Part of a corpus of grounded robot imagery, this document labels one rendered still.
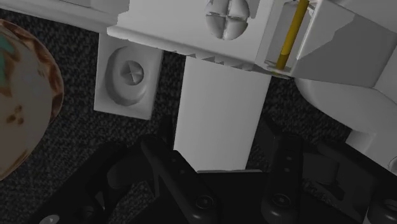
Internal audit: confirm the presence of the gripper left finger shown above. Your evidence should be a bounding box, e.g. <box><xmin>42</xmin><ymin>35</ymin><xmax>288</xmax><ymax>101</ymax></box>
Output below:
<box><xmin>31</xmin><ymin>115</ymin><xmax>221</xmax><ymax>224</ymax></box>

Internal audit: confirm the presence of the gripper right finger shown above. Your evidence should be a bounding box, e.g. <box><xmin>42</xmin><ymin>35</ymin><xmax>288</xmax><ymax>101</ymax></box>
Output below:
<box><xmin>258</xmin><ymin>115</ymin><xmax>397</xmax><ymax>224</ymax></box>

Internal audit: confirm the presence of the white boxy fixture with screws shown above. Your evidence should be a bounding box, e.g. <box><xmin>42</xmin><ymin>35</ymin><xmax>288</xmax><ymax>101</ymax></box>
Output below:
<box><xmin>0</xmin><ymin>0</ymin><xmax>397</xmax><ymax>175</ymax></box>

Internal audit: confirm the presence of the small white plate with screw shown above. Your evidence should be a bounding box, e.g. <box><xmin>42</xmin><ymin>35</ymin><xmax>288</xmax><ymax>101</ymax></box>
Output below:
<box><xmin>94</xmin><ymin>33</ymin><xmax>164</xmax><ymax>121</ymax></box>

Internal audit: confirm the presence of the yellow rod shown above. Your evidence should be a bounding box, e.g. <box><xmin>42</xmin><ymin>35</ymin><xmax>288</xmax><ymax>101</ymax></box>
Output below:
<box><xmin>275</xmin><ymin>0</ymin><xmax>310</xmax><ymax>71</ymax></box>

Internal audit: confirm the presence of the brown beige patterned round vase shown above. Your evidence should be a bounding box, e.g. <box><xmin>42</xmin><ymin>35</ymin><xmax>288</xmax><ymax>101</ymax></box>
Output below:
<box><xmin>0</xmin><ymin>18</ymin><xmax>66</xmax><ymax>183</ymax></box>

